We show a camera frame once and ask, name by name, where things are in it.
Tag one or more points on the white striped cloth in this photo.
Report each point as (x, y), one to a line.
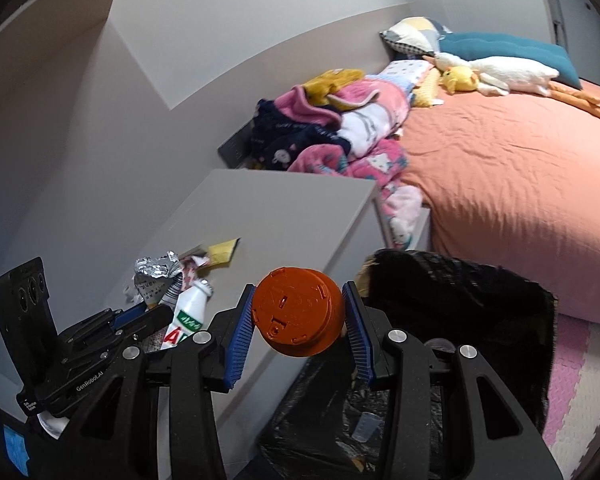
(370, 127)

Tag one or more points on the yellow packet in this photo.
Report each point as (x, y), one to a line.
(222, 252)

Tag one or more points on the patchwork pillow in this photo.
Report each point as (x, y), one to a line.
(415, 35)

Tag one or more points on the yellow pillow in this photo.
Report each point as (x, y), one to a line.
(427, 90)

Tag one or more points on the mustard yellow cloth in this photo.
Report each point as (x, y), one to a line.
(330, 80)

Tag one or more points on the pink printed blanket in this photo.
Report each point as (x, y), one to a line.
(375, 165)

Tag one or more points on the black trash bag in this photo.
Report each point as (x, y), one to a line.
(455, 300)

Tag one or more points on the teal pillow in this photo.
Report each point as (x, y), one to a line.
(505, 45)

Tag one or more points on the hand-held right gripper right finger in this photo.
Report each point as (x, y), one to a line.
(358, 340)

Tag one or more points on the navy printed clothing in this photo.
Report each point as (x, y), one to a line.
(280, 135)

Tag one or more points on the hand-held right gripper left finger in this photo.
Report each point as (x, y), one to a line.
(236, 345)

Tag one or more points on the silver foil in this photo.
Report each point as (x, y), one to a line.
(152, 265)

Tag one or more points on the pink fleece blanket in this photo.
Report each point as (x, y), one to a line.
(375, 95)

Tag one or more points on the white goose plush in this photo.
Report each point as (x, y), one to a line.
(510, 70)

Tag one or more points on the white dotted cloth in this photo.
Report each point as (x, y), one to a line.
(405, 67)

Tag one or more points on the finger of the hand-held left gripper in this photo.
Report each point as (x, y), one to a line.
(152, 322)
(127, 316)

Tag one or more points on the clear plastic cup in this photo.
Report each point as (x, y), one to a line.
(365, 424)

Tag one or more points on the yellow duck plush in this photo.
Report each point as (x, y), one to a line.
(460, 80)

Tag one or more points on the white door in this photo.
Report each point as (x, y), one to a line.
(575, 20)

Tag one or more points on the bed with orange sheet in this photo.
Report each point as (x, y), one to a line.
(505, 185)

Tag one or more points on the grey bedside table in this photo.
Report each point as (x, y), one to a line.
(280, 220)

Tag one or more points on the white plastic bottle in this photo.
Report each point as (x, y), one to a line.
(187, 310)

